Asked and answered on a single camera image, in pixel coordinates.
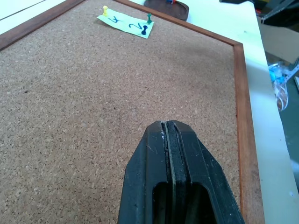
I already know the brown cardboard sheet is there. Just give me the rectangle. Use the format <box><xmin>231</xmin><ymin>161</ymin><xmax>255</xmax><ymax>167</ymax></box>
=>
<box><xmin>256</xmin><ymin>16</ymin><xmax>299</xmax><ymax>64</ymax></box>

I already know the green paper note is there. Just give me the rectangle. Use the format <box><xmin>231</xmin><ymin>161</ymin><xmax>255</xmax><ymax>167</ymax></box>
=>
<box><xmin>97</xmin><ymin>8</ymin><xmax>155</xmax><ymax>40</ymax></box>

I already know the dark brown wooden tray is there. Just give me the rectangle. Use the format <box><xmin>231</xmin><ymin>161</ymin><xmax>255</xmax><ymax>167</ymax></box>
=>
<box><xmin>143</xmin><ymin>0</ymin><xmax>190</xmax><ymax>22</ymax></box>

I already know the clear plastic bag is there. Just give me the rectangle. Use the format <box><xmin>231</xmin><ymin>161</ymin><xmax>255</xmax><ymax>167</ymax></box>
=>
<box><xmin>268</xmin><ymin>62</ymin><xmax>290</xmax><ymax>112</ymax></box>

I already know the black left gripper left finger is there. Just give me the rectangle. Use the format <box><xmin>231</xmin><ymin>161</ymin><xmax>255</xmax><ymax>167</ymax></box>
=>
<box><xmin>117</xmin><ymin>120</ymin><xmax>175</xmax><ymax>224</ymax></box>

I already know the cork board with wooden frame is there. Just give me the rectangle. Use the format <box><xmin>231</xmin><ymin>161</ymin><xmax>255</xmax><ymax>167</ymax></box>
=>
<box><xmin>0</xmin><ymin>0</ymin><xmax>266</xmax><ymax>224</ymax></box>

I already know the black box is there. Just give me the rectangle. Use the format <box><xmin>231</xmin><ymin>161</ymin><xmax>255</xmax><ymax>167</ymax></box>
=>
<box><xmin>260</xmin><ymin>0</ymin><xmax>299</xmax><ymax>27</ymax></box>

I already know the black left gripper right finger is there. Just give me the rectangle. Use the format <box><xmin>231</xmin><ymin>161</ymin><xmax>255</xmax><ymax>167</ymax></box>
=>
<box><xmin>166</xmin><ymin>120</ymin><xmax>246</xmax><ymax>224</ymax></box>

